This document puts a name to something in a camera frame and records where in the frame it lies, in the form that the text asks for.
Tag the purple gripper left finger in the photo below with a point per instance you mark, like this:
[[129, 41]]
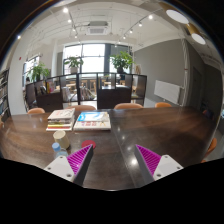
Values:
[[73, 167]]

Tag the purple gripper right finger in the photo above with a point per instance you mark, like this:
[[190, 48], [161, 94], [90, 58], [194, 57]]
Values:
[[153, 166]]

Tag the clear plastic water bottle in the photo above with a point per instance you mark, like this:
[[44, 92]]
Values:
[[58, 150]]

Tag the red round coaster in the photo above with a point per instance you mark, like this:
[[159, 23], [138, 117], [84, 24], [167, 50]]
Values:
[[88, 142]]

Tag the cream ceramic mug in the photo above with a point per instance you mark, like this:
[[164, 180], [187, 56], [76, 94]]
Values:
[[61, 137]]

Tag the blue white large book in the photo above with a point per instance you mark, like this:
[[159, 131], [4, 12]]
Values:
[[92, 121]]

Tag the stack of books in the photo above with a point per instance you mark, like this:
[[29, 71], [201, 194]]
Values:
[[61, 120]]

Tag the orange chair centre left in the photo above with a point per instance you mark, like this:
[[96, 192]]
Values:
[[83, 108]]

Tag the orange chair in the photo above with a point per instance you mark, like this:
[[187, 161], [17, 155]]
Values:
[[210, 149], [162, 104], [36, 111], [83, 108], [128, 106]]

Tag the orange chair far right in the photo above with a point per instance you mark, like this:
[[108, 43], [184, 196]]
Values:
[[162, 104]]

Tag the orange chair centre right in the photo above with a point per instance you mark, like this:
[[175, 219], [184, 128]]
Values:
[[128, 106]]

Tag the orange chair right side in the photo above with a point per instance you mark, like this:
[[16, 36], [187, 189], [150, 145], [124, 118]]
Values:
[[210, 149]]

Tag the orange chair far left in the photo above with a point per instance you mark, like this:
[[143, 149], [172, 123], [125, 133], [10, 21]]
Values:
[[36, 111]]

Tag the black shelf divider unit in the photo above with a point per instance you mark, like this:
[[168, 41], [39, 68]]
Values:
[[102, 89]]

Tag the potted plant left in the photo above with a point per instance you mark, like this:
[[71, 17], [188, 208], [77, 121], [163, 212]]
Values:
[[39, 71]]

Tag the potted plant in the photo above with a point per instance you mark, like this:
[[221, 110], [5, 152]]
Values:
[[121, 61], [39, 71], [73, 63]]

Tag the potted plant centre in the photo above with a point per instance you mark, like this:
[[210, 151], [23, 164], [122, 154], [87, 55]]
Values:
[[73, 63]]

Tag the potted plant right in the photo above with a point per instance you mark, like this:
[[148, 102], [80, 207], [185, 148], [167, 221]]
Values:
[[121, 61]]

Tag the ceiling air conditioner unit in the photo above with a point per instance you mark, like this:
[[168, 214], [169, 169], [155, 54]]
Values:
[[97, 28]]

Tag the white wall radiator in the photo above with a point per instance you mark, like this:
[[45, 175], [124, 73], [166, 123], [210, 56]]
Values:
[[168, 91]]

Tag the wooden bookshelf left wall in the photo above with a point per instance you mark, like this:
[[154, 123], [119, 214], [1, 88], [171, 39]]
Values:
[[4, 104]]

